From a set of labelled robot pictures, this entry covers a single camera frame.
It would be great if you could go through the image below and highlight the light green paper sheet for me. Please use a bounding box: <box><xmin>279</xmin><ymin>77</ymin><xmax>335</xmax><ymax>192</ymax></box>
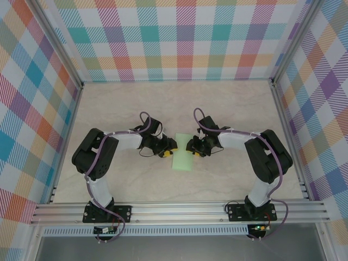
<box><xmin>171</xmin><ymin>132</ymin><xmax>194</xmax><ymax>172</ymax></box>

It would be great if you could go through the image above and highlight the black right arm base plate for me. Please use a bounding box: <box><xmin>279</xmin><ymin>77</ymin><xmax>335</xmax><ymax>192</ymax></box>
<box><xmin>226</xmin><ymin>203</ymin><xmax>278</xmax><ymax>222</ymax></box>

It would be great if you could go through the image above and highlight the aluminium table side rail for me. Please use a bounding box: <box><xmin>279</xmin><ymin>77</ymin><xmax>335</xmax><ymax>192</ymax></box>
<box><xmin>46</xmin><ymin>84</ymin><xmax>84</xmax><ymax>204</ymax></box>
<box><xmin>270</xmin><ymin>81</ymin><xmax>311</xmax><ymax>201</ymax></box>

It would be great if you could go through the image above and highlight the grey metal panel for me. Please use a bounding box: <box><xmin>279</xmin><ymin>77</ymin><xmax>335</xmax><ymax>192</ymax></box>
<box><xmin>35</xmin><ymin>235</ymin><xmax>327</xmax><ymax>261</ymax></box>

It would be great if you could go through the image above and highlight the thin black left gripper cable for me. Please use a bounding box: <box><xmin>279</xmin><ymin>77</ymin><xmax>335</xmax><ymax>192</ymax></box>
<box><xmin>138</xmin><ymin>146</ymin><xmax>161</xmax><ymax>158</ymax></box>

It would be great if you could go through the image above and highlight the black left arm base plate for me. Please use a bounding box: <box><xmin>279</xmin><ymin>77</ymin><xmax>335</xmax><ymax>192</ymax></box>
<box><xmin>82</xmin><ymin>204</ymin><xmax>133</xmax><ymax>223</ymax></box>

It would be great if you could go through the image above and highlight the aluminium mounting rail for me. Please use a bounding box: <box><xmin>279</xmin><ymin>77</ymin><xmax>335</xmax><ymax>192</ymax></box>
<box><xmin>29</xmin><ymin>200</ymin><xmax>331</xmax><ymax>225</ymax></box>

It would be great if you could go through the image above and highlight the thin black right gripper cable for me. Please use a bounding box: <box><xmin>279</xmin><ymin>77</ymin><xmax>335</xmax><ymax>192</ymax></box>
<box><xmin>206</xmin><ymin>144</ymin><xmax>225</xmax><ymax>156</ymax></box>

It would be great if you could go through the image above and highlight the perforated metal cable duct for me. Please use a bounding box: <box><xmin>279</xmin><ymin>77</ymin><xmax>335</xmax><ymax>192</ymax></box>
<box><xmin>42</xmin><ymin>225</ymin><xmax>250</xmax><ymax>237</ymax></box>

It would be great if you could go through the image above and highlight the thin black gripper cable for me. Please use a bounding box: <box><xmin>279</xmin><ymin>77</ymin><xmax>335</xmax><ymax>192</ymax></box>
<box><xmin>206</xmin><ymin>144</ymin><xmax>225</xmax><ymax>156</ymax></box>
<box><xmin>138</xmin><ymin>146</ymin><xmax>161</xmax><ymax>158</ymax></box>

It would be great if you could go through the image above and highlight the aluminium frame post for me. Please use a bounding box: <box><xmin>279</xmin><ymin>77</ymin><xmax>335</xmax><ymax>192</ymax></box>
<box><xmin>270</xmin><ymin>0</ymin><xmax>326</xmax><ymax>86</ymax></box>
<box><xmin>28</xmin><ymin>0</ymin><xmax>84</xmax><ymax>89</ymax></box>

